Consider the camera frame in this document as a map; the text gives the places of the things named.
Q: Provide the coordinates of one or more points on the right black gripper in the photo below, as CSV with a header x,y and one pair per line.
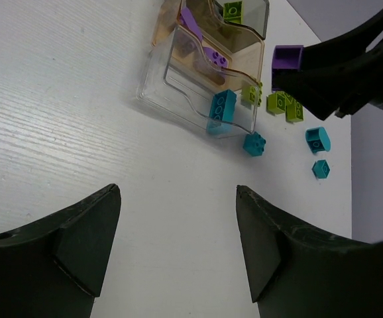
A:
x,y
337,75

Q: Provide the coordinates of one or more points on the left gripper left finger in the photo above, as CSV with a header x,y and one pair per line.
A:
x,y
55,266

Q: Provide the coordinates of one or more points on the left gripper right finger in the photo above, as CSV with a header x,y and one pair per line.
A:
x,y
296,269

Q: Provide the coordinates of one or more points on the purple square lego brick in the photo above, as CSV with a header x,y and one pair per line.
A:
x,y
286,58

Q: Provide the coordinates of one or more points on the small cyan square lego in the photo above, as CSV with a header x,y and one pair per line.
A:
x,y
321,169

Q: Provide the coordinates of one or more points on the small cyan lego brick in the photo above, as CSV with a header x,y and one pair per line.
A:
x,y
254,144

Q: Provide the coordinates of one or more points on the purple and green lego stack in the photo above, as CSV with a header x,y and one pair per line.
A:
x,y
233,12

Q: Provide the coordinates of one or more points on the purple lego from stack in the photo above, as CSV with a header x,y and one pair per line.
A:
x,y
213,58

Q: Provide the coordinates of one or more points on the long green lego brick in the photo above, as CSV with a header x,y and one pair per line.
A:
x,y
294,112

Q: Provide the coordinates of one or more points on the grey transparent container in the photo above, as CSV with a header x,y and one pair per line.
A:
x,y
256,14

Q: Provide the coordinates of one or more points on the clear transparent container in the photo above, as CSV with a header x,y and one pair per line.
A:
x,y
174,85

